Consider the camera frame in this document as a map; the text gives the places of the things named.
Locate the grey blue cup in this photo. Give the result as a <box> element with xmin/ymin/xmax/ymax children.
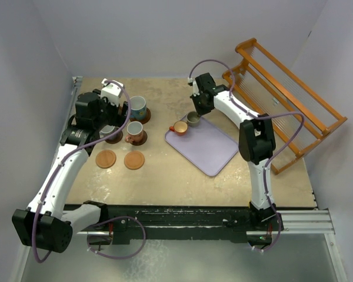
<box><xmin>99</xmin><ymin>125</ymin><xmax>121</xmax><ymax>141</ymax></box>

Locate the grey green cup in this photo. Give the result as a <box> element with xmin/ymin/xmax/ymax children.
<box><xmin>186</xmin><ymin>112</ymin><xmax>200</xmax><ymax>127</ymax></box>

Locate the dark walnut coaster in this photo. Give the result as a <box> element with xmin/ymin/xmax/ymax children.
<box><xmin>105</xmin><ymin>131</ymin><xmax>123</xmax><ymax>144</ymax></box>
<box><xmin>125</xmin><ymin>130</ymin><xmax>148</xmax><ymax>146</ymax></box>

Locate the pink red cup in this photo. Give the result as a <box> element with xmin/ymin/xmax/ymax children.
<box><xmin>125</xmin><ymin>121</ymin><xmax>144</xmax><ymax>143</ymax></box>

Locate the blue cup with pattern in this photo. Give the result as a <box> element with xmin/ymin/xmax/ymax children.
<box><xmin>130</xmin><ymin>96</ymin><xmax>147</xmax><ymax>120</ymax></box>

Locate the reddish wooden coaster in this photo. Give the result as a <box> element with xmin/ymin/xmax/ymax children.
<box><xmin>129</xmin><ymin>108</ymin><xmax>151</xmax><ymax>125</ymax></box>

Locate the light orange wooden coaster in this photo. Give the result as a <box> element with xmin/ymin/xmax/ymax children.
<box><xmin>95</xmin><ymin>150</ymin><xmax>116</xmax><ymax>169</ymax></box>
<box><xmin>124</xmin><ymin>150</ymin><xmax>145</xmax><ymax>170</ymax></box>

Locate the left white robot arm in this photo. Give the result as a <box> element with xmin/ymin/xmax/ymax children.
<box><xmin>12</xmin><ymin>89</ymin><xmax>128</xmax><ymax>253</ymax></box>

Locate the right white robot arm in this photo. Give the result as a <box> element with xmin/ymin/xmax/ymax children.
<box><xmin>188</xmin><ymin>73</ymin><xmax>277</xmax><ymax>230</ymax></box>

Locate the orange copper cup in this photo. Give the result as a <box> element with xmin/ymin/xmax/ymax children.
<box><xmin>169</xmin><ymin>120</ymin><xmax>188</xmax><ymax>136</ymax></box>

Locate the lilac serving tray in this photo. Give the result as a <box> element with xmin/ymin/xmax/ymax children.
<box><xmin>165</xmin><ymin>118</ymin><xmax>238</xmax><ymax>177</ymax></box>

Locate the orange wooden rack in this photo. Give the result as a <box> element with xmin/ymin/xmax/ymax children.
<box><xmin>222</xmin><ymin>38</ymin><xmax>347</xmax><ymax>174</ymax></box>

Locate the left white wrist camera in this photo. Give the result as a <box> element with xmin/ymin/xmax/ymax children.
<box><xmin>100</xmin><ymin>78</ymin><xmax>122</xmax><ymax>106</ymax></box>

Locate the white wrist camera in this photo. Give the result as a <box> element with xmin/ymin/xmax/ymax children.
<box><xmin>100</xmin><ymin>78</ymin><xmax>122</xmax><ymax>106</ymax></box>
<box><xmin>187</xmin><ymin>77</ymin><xmax>199</xmax><ymax>96</ymax></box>

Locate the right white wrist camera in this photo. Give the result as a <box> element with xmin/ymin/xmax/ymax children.
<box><xmin>187</xmin><ymin>77</ymin><xmax>199</xmax><ymax>96</ymax></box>

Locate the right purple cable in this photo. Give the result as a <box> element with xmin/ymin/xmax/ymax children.
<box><xmin>188</xmin><ymin>59</ymin><xmax>305</xmax><ymax>253</ymax></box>

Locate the purple cable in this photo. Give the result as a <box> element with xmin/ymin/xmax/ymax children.
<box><xmin>31</xmin><ymin>79</ymin><xmax>147</xmax><ymax>264</ymax></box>
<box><xmin>188</xmin><ymin>59</ymin><xmax>305</xmax><ymax>253</ymax></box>

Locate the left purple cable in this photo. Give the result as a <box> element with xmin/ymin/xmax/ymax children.
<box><xmin>31</xmin><ymin>79</ymin><xmax>147</xmax><ymax>264</ymax></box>

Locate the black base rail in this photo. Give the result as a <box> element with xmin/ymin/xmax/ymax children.
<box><xmin>82</xmin><ymin>204</ymin><xmax>284</xmax><ymax>245</ymax></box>

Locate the aluminium frame profile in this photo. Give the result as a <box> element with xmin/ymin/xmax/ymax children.
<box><xmin>279</xmin><ymin>210</ymin><xmax>335</xmax><ymax>234</ymax></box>

